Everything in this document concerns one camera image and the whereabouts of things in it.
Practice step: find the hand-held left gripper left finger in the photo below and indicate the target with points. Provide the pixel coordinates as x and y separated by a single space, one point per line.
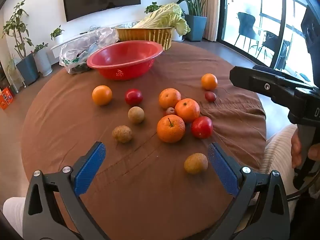
92 165

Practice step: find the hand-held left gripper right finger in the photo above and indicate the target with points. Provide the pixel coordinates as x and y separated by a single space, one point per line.
222 165

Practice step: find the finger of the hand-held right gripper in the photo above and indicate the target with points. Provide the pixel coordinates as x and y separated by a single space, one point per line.
250 80
280 74

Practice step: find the brown kiwi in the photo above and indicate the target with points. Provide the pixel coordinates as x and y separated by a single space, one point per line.
122 134
136 114
196 163

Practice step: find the smooth orange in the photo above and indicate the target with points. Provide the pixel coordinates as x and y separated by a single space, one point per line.
102 95
209 81

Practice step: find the small red plum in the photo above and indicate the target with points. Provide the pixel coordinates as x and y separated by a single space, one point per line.
170 110
210 96

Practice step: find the red tomato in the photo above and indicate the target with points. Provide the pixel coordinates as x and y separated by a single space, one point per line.
133 96
202 127

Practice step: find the orange mandarin with stem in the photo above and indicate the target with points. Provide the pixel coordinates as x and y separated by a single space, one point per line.
171 128

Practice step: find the red plastic colander basket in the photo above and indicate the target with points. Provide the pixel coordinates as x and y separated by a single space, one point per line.
125 55

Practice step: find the person's right hand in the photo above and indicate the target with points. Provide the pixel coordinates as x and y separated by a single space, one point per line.
296 147

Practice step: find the dark patio chair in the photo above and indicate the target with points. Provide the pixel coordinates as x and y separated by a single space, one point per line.
246 27
272 47

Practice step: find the sliding glass door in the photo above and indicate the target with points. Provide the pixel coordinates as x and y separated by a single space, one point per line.
282 17

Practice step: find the teal square plant pot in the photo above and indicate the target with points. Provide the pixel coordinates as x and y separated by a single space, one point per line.
196 27

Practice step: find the beige curtain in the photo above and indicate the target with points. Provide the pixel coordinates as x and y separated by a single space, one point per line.
212 10

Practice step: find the napa cabbage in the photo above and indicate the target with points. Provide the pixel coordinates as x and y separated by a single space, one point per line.
165 16

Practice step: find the gold ribbed basket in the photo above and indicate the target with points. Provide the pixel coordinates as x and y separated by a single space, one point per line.
150 36

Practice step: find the orange printed box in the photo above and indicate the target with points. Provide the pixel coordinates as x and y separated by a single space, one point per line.
6 97

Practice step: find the light grey plant pot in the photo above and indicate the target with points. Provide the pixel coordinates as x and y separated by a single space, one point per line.
43 62

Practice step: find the dark grey plant pot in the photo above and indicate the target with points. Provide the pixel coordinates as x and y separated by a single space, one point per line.
27 68

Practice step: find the clear plastic bag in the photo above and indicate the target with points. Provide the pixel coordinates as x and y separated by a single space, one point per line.
80 47

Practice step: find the bushy green houseplant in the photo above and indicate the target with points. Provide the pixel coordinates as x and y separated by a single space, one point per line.
152 7

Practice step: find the small white plant pot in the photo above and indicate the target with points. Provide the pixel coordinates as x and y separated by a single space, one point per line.
58 40

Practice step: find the small green houseplant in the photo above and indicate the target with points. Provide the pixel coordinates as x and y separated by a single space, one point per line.
57 32
40 47

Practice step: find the tall leafy houseplant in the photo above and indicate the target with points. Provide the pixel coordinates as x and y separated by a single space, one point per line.
15 27

